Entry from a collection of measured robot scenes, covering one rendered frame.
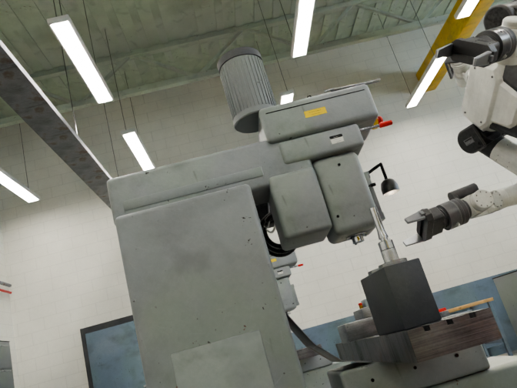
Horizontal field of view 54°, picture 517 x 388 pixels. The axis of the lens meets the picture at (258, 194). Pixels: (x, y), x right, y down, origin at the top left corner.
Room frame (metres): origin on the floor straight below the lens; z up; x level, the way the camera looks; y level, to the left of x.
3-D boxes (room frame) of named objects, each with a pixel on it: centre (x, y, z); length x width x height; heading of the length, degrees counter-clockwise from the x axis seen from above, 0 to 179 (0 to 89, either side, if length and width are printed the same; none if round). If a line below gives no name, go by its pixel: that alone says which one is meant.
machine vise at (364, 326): (2.14, -0.35, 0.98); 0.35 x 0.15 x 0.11; 97
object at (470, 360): (1.99, -0.33, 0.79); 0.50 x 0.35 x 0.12; 95
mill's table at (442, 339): (1.99, -0.33, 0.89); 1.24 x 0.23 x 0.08; 5
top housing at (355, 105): (1.99, -0.31, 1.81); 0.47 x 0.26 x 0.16; 95
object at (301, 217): (1.97, -0.13, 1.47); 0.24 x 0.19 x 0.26; 5
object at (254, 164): (1.95, 0.17, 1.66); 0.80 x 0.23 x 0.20; 95
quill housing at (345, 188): (1.99, -0.32, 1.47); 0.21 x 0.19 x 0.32; 5
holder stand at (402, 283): (1.63, -0.33, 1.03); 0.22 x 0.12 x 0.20; 12
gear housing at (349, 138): (1.99, -0.29, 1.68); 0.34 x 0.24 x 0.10; 95
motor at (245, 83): (1.97, -0.08, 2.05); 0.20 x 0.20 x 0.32
